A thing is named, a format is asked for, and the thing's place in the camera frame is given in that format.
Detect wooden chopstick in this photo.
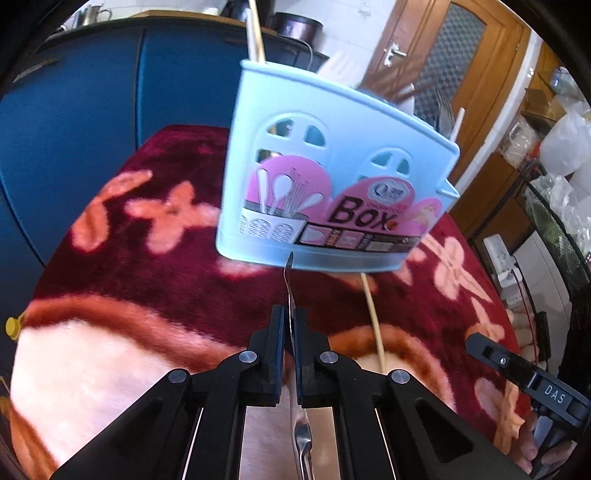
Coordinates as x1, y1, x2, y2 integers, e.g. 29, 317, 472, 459
360, 273, 386, 374

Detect beige chopstick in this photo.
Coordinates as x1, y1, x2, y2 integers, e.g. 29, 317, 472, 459
245, 0, 266, 63
449, 107, 466, 143

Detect stainless steel fork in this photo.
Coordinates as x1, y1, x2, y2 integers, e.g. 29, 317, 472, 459
435, 87, 455, 138

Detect blue kitchen base cabinets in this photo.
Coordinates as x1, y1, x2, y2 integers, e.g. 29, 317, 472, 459
0, 18, 332, 370

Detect person's right hand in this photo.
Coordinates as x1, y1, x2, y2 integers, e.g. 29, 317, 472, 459
508, 411, 577, 474

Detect stainless steel spoon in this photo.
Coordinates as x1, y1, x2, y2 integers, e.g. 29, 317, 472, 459
283, 253, 315, 480

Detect red floral fleece blanket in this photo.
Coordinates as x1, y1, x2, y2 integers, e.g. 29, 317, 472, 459
7, 126, 529, 479

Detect white power strip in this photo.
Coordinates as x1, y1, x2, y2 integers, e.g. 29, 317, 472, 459
483, 234, 522, 289

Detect white plastic bag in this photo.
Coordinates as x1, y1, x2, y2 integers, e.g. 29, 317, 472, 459
540, 101, 590, 176

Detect light blue chopsticks box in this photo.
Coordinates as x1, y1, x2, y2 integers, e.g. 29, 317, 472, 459
215, 60, 460, 273

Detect white perforated plastic basket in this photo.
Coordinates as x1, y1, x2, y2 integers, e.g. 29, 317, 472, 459
317, 51, 363, 90

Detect wooden door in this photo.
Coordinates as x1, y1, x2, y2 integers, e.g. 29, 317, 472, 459
362, 0, 531, 183

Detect dark rice cooker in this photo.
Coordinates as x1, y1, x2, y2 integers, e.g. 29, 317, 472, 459
269, 12, 324, 48

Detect stainless steel kettle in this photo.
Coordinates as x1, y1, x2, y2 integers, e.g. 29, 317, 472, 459
71, 4, 113, 29

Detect black wire rack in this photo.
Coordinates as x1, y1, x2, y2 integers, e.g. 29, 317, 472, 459
468, 161, 591, 296

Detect silver door handle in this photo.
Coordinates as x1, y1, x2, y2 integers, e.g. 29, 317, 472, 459
383, 42, 408, 68

